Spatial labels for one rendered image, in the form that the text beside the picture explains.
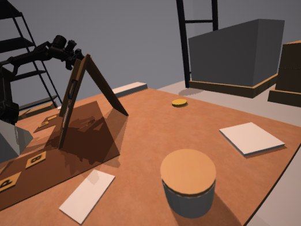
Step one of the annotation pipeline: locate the yellow flat round disc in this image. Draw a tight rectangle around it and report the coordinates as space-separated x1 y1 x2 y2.
172 99 187 107

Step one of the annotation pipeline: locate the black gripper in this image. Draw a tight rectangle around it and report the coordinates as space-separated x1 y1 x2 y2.
58 48 85 70

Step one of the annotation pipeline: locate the dark grey cylindrical container with orange lid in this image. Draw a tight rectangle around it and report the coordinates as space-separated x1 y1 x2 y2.
161 149 216 219

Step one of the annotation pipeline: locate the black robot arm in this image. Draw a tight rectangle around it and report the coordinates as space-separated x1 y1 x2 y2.
0 35 76 125

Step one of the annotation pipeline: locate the white flat rectangular card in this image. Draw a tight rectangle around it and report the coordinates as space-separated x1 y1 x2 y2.
59 170 115 225

